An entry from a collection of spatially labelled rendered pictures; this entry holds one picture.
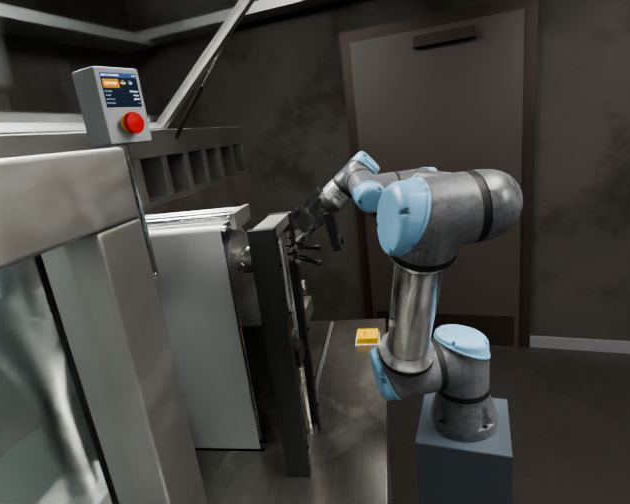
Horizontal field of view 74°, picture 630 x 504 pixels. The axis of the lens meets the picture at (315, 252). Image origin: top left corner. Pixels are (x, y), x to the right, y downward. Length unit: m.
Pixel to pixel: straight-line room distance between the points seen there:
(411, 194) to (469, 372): 0.48
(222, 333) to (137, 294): 0.76
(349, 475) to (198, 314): 0.46
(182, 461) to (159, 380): 0.05
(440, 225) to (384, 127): 2.30
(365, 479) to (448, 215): 0.59
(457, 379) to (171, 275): 0.65
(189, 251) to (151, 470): 0.71
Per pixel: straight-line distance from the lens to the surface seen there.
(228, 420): 1.07
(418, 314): 0.79
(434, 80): 2.88
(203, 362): 1.00
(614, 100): 2.99
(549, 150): 2.95
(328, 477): 1.00
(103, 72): 0.66
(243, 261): 0.95
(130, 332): 0.19
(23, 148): 0.98
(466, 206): 0.66
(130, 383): 0.20
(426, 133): 2.88
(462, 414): 1.05
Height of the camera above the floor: 1.60
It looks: 16 degrees down
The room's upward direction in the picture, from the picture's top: 7 degrees counter-clockwise
